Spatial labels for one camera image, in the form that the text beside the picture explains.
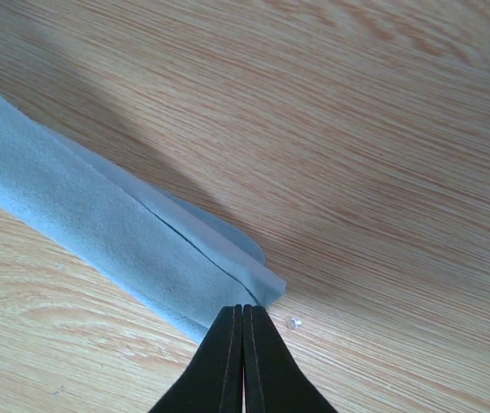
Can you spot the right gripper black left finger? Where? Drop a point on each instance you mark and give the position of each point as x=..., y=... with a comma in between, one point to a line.
x=213, y=380

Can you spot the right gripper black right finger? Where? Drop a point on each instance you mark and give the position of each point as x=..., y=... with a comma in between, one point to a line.
x=273, y=382

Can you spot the light blue cleaning cloth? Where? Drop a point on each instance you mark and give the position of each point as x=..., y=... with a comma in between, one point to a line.
x=184, y=263

